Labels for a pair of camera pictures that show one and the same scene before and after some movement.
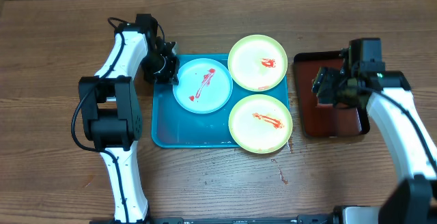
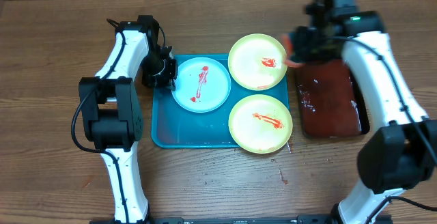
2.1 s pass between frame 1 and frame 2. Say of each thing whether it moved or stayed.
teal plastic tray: stayed
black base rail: stayed
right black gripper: moved
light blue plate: stayed
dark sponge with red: moved
